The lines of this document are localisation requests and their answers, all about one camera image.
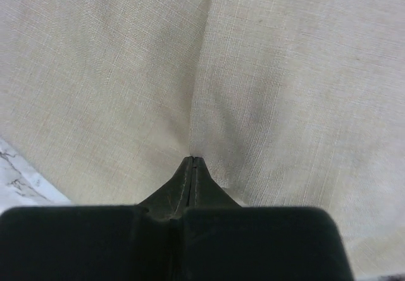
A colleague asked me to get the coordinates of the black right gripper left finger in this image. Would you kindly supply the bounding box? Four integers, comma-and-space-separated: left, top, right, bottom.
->
1, 157, 193, 280

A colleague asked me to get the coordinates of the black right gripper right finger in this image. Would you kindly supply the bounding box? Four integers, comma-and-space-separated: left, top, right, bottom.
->
173, 157, 353, 280

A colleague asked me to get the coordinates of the beige linen napkin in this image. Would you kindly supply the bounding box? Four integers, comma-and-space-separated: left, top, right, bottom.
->
1, 0, 404, 278

